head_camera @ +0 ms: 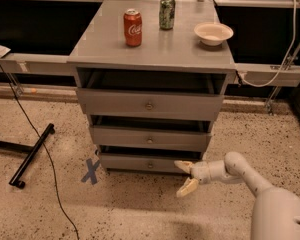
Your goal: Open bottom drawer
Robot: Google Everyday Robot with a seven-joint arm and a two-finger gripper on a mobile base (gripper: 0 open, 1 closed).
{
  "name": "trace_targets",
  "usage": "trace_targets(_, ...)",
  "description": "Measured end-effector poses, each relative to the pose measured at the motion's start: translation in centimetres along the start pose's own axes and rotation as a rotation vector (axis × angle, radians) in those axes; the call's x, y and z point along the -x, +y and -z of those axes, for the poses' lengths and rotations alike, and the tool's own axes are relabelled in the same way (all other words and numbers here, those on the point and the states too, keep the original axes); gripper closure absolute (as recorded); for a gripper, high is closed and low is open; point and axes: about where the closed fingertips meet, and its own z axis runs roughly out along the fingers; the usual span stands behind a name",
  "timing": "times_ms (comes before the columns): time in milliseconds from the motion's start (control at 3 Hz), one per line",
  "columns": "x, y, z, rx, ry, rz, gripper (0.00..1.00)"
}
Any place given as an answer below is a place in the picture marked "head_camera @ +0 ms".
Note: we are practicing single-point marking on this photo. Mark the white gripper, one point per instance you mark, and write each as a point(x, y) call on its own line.
point(200, 172)

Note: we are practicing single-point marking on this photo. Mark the grey bottom drawer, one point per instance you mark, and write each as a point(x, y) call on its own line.
point(144, 160)

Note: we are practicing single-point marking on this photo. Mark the grey drawer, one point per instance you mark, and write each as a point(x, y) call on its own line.
point(144, 160)
point(151, 133)
point(152, 94)

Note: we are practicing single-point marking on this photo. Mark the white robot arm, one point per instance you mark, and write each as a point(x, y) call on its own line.
point(276, 211)

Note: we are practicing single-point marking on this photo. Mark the grey drawer cabinet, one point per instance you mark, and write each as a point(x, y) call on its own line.
point(151, 96)

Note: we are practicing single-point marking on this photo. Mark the grey middle drawer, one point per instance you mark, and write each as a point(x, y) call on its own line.
point(151, 133)

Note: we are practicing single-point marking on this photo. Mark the grey top drawer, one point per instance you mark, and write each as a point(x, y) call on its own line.
point(152, 94)

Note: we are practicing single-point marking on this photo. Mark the blue tape cross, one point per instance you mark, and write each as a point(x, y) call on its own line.
point(91, 171)

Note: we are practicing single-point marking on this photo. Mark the white bowl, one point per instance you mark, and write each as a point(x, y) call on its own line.
point(213, 34)

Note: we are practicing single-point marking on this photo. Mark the red cola can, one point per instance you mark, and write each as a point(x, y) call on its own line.
point(132, 27)

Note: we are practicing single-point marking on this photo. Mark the green soda can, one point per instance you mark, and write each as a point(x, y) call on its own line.
point(166, 14)

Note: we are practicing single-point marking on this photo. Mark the grey metal rail frame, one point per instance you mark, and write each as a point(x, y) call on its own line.
point(30, 64)

